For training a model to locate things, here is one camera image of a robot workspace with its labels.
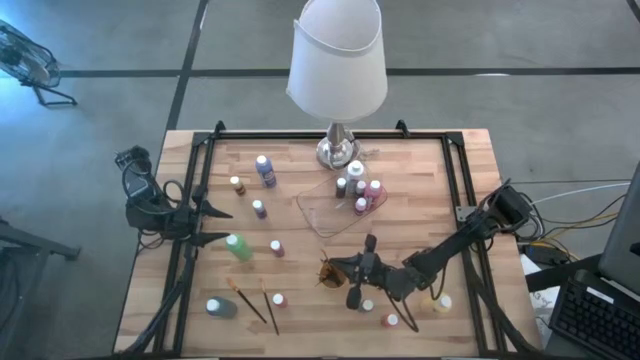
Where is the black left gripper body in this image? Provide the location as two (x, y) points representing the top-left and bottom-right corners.
(174, 185), (209, 247)

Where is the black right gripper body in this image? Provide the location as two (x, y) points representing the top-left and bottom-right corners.
(347, 234), (401, 310)

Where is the large blue-violet paint bottle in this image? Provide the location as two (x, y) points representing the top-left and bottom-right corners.
(254, 154), (278, 190)

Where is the large pink paint bottle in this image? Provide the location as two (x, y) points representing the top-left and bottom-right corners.
(364, 179), (384, 204)

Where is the large yellow paint bottle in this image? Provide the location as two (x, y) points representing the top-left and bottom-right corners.
(419, 293), (454, 315)

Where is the large white paint bottle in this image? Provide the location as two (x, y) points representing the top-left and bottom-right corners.
(345, 159), (366, 187)

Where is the large green paint bottle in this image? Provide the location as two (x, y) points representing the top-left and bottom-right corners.
(224, 233), (255, 263)

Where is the large grey paint bottle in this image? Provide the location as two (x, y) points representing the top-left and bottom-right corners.
(205, 296), (239, 320)

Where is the yellow ribbed cup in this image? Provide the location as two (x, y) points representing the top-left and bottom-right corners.
(318, 259), (348, 291)

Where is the clear plastic tray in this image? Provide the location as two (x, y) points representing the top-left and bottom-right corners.
(295, 167), (390, 239)

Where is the black metal stand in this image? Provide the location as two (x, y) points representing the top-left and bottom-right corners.
(0, 217), (82, 360)

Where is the black power strip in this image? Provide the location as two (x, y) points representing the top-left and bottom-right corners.
(519, 241), (571, 267)

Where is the white printed bag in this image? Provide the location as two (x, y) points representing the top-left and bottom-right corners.
(519, 253), (562, 347)

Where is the white shade silver table lamp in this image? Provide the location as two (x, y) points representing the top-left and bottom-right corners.
(285, 0), (389, 171)

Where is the black keyboard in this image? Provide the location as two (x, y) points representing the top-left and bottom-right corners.
(548, 277), (640, 360)

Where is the black floor fan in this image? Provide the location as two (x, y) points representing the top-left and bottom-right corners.
(0, 18), (79, 108)

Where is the computer monitor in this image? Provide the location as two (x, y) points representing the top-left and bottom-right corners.
(597, 159), (640, 296)

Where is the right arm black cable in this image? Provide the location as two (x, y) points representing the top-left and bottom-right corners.
(382, 287), (449, 334)

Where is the yellow cable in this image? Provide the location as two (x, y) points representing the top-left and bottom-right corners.
(539, 212), (621, 241)

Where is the white cable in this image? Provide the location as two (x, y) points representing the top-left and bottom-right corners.
(530, 180), (632, 206)

